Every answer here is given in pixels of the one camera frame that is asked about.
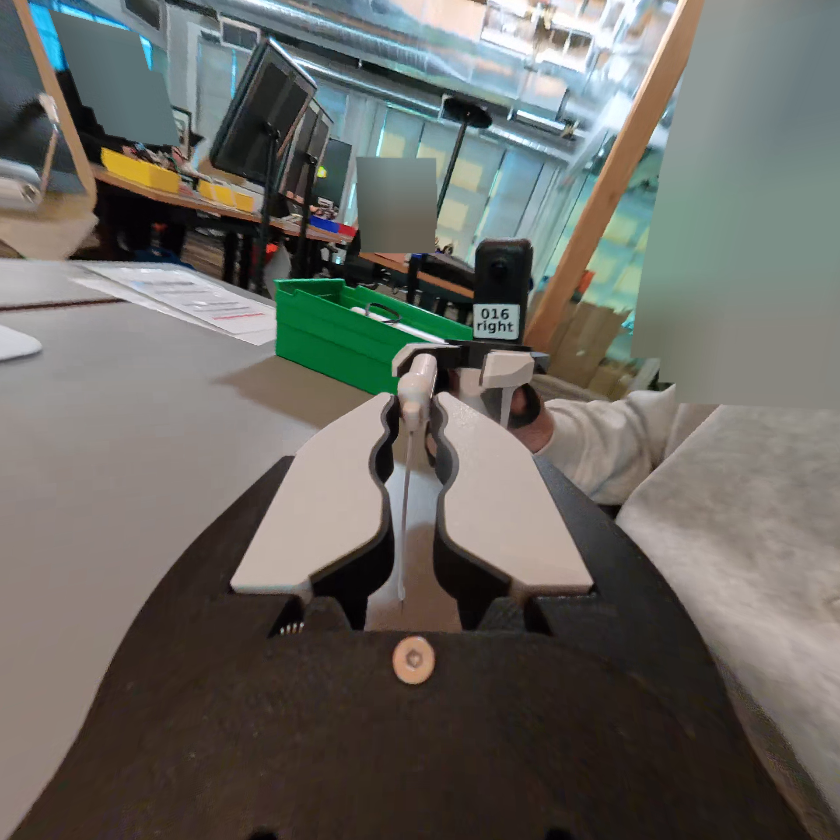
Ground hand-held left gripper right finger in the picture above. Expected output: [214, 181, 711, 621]
[430, 392, 595, 631]

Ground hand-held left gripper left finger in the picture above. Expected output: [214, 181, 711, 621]
[230, 392, 403, 631]

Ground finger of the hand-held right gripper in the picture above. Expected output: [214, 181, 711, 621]
[481, 350, 536, 429]
[392, 343, 455, 378]

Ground white security tag with cable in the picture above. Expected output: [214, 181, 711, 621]
[395, 353, 439, 603]

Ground person's right forearm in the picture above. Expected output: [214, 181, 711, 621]
[535, 386, 677, 506]

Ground white flat object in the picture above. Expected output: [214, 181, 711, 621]
[0, 325, 43, 362]

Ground person's right hand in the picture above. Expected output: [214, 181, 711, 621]
[508, 387, 555, 455]

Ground white bar with black loop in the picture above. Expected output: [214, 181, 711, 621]
[350, 303, 448, 345]

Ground cardboard boxes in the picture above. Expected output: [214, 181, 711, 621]
[548, 302, 634, 395]

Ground green plastic bin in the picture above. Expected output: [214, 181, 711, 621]
[273, 278, 475, 396]

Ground black floor lamp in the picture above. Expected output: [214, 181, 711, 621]
[434, 95, 493, 217]

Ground black computer monitor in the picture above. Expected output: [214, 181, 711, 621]
[314, 138, 355, 207]
[209, 36, 319, 283]
[281, 98, 336, 198]

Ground printed paper sheet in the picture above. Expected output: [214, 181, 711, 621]
[71, 261, 278, 347]

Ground person's grey sweatshirt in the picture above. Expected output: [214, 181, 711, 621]
[616, 403, 840, 840]

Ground large yellow bin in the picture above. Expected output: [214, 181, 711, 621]
[100, 147, 181, 194]

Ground desktop computer with silver stand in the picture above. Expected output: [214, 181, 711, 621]
[0, 0, 99, 260]

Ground slanted wooden post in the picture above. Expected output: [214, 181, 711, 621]
[524, 0, 706, 352]

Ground silver ceiling duct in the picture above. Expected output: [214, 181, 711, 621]
[197, 0, 683, 142]

